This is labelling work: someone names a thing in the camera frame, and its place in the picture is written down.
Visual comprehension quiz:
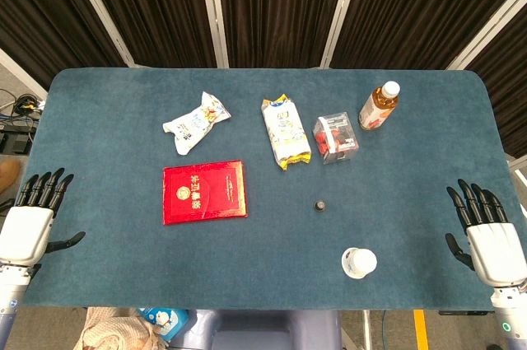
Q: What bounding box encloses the beige knitted cloth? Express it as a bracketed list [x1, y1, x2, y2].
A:
[74, 306, 170, 350]

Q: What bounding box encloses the tea bottle with white cap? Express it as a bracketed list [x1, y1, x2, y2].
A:
[357, 80, 402, 132]

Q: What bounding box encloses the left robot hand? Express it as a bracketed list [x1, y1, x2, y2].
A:
[0, 167, 86, 268]

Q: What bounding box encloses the crumpled white snack wrapper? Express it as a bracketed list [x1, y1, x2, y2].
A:
[161, 91, 231, 156]

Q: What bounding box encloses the blue table mat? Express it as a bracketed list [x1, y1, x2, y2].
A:
[22, 68, 520, 312]

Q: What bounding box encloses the dark folding screen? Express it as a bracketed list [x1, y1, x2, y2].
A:
[0, 0, 527, 160]

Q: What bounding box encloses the red certificate booklet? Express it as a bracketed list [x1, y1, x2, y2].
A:
[162, 159, 250, 226]

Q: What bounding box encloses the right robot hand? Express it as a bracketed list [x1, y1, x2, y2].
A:
[445, 178, 527, 287]

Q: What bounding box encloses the clear box with red items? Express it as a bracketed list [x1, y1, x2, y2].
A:
[313, 110, 359, 166]

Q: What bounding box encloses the white yellow snack bag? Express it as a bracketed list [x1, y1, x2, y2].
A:
[261, 95, 312, 171]

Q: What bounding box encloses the bundle of cables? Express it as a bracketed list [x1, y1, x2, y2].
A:
[0, 88, 47, 131]

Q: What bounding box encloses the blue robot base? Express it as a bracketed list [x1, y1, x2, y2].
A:
[171, 309, 343, 350]

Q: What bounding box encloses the blue white package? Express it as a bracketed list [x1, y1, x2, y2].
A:
[138, 307, 191, 343]

